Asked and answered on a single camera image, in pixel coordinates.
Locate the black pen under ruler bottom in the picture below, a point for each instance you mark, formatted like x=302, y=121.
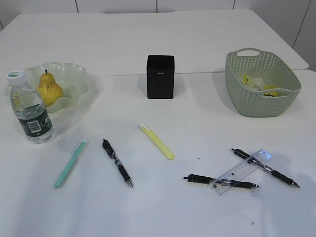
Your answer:
x=223, y=182

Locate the black pen centre left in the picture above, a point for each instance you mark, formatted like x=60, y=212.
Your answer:
x=111, y=153

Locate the black square pen holder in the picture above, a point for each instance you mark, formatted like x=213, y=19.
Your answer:
x=160, y=76

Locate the yellow white waste paper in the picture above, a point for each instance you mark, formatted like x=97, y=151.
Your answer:
x=258, y=85

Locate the clear water bottle green label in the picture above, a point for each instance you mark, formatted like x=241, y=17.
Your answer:
x=29, y=109

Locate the black pen under ruler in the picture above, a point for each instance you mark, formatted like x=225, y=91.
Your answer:
x=265, y=168
x=223, y=182

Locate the transparent plastic ruler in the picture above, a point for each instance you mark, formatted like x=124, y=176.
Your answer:
x=241, y=171

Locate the yellow pen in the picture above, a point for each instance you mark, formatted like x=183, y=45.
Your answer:
x=157, y=142

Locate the mint green pen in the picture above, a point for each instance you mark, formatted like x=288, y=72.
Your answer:
x=70, y=165

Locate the black pen under ruler top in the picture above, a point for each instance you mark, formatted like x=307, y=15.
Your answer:
x=265, y=168

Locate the green woven plastic basket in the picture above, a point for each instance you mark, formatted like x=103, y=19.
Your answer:
x=271, y=69

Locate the yellow pear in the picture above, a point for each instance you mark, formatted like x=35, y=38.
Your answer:
x=49, y=90

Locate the green wavy glass plate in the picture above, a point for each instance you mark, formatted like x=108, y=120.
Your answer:
x=72, y=77

